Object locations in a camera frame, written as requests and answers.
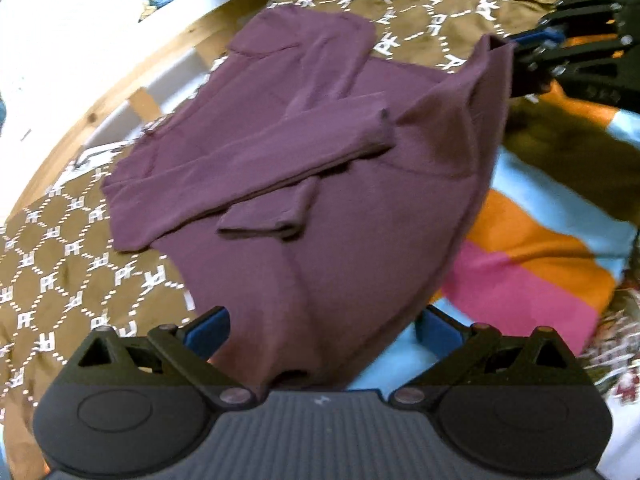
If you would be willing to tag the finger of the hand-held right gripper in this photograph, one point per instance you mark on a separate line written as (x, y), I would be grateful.
(590, 67)
(545, 36)

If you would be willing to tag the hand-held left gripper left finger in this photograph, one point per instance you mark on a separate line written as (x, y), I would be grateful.
(205, 332)

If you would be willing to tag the brown patterned blanket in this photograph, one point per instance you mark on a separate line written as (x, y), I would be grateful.
(60, 240)

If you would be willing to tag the wooden bed frame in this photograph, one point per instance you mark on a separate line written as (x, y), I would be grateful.
(165, 50)

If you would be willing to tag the maroon long-sleeve top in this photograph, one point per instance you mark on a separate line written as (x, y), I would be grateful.
(350, 185)

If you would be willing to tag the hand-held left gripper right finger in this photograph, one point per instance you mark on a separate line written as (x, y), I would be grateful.
(439, 332)

